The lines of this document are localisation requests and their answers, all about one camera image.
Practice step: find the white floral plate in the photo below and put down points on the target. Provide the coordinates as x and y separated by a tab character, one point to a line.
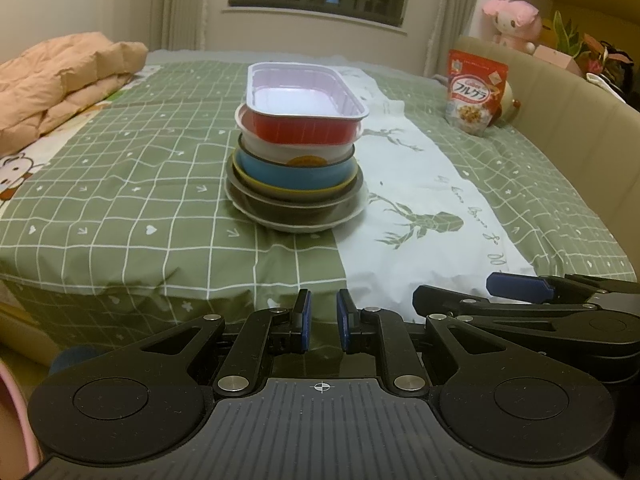
358	210

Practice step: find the white printed cloth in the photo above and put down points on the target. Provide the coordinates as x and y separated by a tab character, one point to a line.
440	185

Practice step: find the white soft item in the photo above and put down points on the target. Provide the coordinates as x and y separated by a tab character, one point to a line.
605	81

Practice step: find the blue bowl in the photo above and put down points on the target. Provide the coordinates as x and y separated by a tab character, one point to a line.
280	175

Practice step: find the red cereal bag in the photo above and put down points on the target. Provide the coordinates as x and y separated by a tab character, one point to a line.
475	95

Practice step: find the white plastic bowl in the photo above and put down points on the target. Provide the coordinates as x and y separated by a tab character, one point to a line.
272	150

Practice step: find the pink curved object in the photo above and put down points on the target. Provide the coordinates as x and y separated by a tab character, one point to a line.
15	420

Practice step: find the stainless steel bowl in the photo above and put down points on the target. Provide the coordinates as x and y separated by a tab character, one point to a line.
300	212

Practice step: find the potted plant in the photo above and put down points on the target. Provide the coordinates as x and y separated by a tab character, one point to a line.
590	45

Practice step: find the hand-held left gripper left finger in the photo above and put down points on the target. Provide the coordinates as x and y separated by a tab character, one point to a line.
302	320

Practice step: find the pink plush toy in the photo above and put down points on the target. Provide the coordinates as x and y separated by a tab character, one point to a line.
512	22

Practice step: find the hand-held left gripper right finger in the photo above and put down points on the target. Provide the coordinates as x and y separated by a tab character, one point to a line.
344	320

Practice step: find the beige curtain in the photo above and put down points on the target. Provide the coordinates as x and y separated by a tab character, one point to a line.
450	10
180	5

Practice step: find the cream bowl with yellow rim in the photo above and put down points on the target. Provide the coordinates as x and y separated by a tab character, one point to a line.
300	194

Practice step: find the cartoon printed sheet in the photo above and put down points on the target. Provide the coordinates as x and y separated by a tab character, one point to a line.
15	175

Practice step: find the pink box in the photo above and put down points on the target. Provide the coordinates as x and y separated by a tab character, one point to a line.
557	57

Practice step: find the pink comforter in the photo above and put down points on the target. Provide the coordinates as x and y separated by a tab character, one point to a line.
60	85

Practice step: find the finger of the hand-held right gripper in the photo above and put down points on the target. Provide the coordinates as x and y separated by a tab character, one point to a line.
450	300
520	287

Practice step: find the cream egg-shaped plush toy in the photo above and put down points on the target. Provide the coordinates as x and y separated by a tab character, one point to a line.
508	102

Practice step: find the beige padded headboard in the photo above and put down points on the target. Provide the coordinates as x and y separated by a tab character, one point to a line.
565	125

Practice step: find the dark blue fuzzy item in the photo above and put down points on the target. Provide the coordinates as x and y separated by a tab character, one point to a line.
72	360

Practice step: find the red rectangular foil tray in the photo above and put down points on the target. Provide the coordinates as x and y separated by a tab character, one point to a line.
300	95

